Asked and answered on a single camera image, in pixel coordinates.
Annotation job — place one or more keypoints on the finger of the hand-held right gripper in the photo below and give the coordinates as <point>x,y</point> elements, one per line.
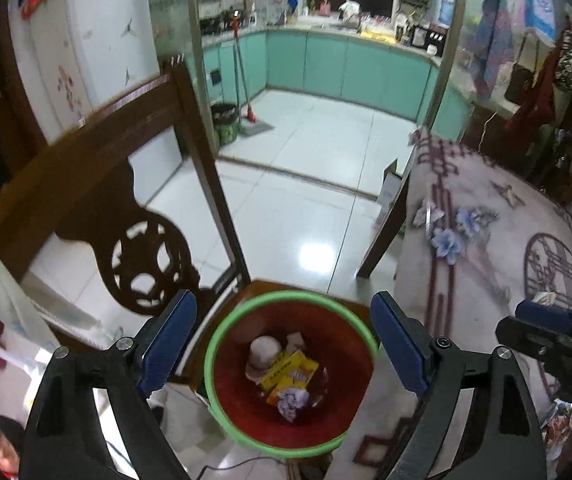
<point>541,309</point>

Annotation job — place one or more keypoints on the crumpled white paper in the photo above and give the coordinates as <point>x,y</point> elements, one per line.
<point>292,404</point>

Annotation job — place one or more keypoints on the patterned floral tablecloth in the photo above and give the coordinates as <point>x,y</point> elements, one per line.
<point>486,260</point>

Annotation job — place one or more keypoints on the small cardboard box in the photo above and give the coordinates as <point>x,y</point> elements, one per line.
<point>388,195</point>

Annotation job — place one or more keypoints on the blue and red jacket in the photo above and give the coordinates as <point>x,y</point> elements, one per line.
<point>491,35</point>

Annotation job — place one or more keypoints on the dark wooden carved chair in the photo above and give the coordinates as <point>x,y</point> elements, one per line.
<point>91,200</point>

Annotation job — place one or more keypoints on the yellow cardboard box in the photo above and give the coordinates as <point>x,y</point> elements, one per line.
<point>290,369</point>

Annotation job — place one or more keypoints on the red bin with green rim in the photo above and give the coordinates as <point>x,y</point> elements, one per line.
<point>338,360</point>

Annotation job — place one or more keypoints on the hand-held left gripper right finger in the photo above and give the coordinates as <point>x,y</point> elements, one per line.
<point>397,346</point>

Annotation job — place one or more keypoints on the teal kitchen cabinets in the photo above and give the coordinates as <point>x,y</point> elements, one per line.
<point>326,60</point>

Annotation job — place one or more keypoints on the white refrigerator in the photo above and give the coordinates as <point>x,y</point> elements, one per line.
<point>96,35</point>

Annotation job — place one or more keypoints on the red mop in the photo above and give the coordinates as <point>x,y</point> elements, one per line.
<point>242,85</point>

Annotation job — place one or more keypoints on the red hanging garment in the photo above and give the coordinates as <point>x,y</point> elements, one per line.
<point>541,95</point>

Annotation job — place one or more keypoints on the dark wooden cabinet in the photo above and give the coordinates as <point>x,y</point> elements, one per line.
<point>571,170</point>

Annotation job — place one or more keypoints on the wooden table leg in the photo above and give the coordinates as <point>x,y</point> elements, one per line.
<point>382,240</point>

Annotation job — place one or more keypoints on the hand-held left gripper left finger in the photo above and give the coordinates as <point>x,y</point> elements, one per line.
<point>168,345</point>

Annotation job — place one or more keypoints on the black shoulder bag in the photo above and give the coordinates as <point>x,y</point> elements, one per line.
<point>518,85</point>

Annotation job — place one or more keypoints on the black bin with green bag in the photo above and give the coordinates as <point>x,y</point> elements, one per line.
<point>225,122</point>

